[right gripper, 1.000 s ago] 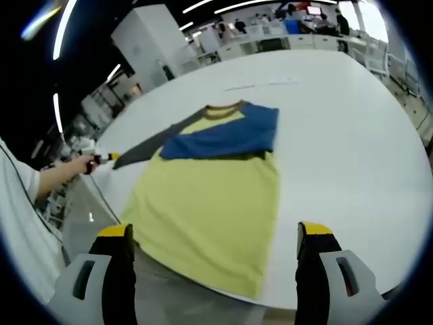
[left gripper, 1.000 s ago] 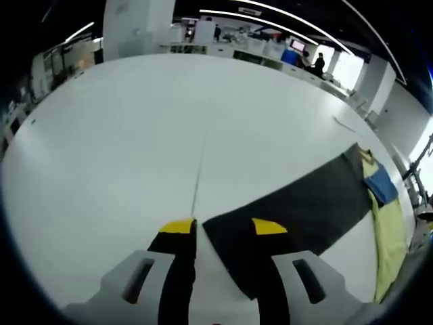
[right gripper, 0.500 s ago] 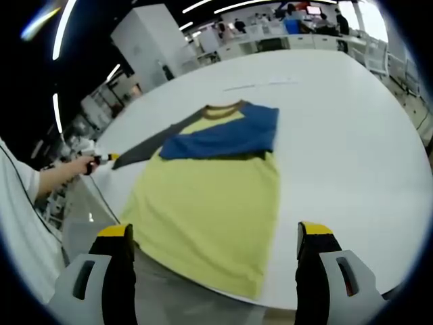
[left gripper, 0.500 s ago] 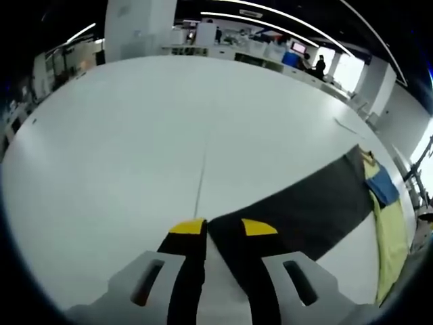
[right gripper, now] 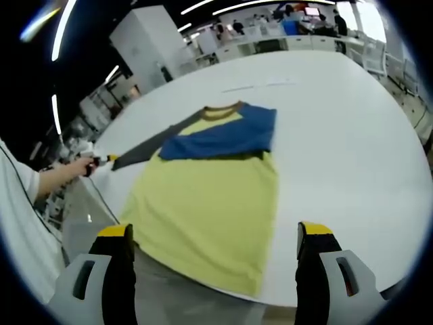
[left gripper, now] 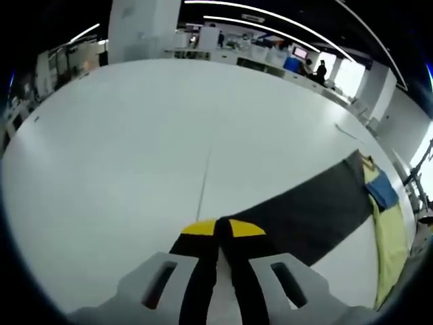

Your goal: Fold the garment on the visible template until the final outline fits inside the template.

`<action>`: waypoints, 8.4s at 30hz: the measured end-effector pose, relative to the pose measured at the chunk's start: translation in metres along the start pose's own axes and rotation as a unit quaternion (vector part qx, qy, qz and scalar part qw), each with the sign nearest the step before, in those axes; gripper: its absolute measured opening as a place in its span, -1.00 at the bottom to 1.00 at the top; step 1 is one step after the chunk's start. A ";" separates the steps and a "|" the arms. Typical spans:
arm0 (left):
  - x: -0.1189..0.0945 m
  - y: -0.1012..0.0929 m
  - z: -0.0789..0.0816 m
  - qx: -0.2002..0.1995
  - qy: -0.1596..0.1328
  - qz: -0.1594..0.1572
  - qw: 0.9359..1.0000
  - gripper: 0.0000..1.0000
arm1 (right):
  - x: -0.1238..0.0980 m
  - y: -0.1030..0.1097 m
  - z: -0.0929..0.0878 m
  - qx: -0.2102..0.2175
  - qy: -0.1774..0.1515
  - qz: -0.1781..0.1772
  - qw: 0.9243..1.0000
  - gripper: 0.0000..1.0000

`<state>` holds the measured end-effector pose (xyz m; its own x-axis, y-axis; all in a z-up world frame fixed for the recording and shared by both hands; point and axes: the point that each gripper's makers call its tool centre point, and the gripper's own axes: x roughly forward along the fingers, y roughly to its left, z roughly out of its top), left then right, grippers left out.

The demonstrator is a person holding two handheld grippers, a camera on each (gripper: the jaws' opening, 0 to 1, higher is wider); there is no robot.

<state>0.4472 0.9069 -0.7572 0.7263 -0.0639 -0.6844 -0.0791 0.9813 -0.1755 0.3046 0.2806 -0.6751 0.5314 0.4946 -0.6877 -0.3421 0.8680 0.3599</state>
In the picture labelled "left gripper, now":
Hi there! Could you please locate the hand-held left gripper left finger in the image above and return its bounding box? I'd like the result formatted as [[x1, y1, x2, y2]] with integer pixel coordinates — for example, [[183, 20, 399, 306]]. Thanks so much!
[[117, 218, 220, 325]]

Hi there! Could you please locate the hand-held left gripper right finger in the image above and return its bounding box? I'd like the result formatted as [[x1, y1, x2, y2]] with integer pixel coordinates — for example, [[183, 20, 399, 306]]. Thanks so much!
[[218, 218, 332, 325]]

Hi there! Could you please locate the yellow blue grey garment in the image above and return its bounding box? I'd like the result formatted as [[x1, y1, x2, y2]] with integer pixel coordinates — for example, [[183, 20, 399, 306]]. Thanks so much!
[[219, 148, 415, 311]]

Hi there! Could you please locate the black metal stand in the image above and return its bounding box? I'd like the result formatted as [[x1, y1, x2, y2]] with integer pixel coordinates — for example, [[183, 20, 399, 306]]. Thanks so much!
[[402, 138, 433, 213]]

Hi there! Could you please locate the blue bin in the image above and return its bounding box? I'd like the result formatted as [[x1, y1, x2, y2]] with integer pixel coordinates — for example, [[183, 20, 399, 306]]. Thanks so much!
[[283, 56, 304, 72]]

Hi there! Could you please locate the white counter row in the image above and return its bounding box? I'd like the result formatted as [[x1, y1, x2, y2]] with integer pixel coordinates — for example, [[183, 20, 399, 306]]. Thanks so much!
[[164, 47, 359, 106]]

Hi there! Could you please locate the long ceiling light strip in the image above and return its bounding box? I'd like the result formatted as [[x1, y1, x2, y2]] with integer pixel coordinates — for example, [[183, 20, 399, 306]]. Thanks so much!
[[202, 15, 321, 53], [184, 0, 373, 65]]

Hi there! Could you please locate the white square pillar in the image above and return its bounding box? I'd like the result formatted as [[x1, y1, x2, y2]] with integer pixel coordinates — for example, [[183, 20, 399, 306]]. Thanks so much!
[[108, 0, 182, 64]]

